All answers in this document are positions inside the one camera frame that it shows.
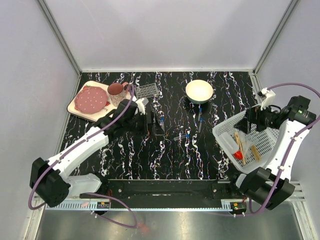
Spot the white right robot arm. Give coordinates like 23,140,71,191
227,95,317,210

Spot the pink dotted plate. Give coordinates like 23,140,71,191
74,86,108,115

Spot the wooden test tube clamp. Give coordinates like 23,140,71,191
234,131,246,165

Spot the white wash bottle red cap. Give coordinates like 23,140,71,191
219,132,243,160

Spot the pink floral mug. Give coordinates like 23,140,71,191
107,82,131,108

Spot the blue cap tube under bowl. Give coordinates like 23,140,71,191
197,107,202,122

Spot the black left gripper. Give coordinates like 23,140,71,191
124,110,165,137

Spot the clear test tube rack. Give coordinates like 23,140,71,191
135,83,159,99

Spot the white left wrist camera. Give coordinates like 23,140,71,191
135,97,149,115

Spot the white plastic basket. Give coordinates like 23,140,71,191
212,111,279,174

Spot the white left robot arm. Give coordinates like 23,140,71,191
29,98,165,207

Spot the cream green bowl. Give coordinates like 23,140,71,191
185,79,214,105

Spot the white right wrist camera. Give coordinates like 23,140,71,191
258,87,276,111

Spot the blue cap tube lying horizontal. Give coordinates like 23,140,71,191
173,134,189,141

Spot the blue cap tube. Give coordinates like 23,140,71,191
197,107,202,122
160,117,165,131
198,118,203,133

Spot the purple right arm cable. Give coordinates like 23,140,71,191
246,82,320,217

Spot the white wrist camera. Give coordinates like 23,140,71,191
135,97,149,115
258,87,276,111

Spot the strawberry print tray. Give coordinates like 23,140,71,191
67,80,131,122

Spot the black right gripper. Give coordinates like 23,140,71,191
234,101,281,135

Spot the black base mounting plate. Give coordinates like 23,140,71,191
79,178,248,208

